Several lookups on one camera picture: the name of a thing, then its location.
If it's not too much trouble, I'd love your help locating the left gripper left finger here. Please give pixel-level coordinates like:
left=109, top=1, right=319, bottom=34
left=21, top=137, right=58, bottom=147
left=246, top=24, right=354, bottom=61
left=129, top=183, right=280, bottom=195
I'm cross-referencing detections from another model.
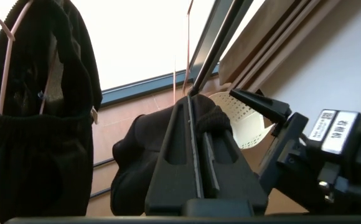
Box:
left=144, top=95, right=204, bottom=216

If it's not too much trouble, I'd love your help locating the brown curtain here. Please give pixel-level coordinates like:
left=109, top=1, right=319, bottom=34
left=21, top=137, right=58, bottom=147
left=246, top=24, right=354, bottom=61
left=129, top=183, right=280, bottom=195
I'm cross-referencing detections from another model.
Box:
left=218, top=0, right=343, bottom=94

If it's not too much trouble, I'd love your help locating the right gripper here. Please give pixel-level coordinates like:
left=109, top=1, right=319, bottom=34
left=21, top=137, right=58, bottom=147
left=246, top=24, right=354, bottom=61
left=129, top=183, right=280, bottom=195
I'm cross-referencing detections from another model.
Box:
left=229, top=88, right=361, bottom=216

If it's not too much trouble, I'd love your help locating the white laundry basket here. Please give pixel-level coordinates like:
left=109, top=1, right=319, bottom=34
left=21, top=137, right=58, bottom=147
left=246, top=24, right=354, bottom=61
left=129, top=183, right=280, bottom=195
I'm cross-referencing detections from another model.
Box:
left=208, top=91, right=276, bottom=150

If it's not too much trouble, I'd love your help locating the black garment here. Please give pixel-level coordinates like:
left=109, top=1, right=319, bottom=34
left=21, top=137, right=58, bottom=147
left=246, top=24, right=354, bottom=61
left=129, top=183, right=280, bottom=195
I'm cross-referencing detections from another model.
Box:
left=110, top=94, right=234, bottom=217
left=0, top=0, right=103, bottom=223

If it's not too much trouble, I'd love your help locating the black clothes rack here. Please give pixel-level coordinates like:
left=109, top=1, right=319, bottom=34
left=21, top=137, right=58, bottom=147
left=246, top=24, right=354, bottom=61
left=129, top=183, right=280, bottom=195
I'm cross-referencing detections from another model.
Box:
left=88, top=0, right=255, bottom=200

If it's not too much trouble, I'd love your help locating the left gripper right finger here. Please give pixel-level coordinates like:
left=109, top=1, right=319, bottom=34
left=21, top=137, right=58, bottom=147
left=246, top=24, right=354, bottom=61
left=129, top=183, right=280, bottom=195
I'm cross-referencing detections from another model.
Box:
left=202, top=129, right=268, bottom=216

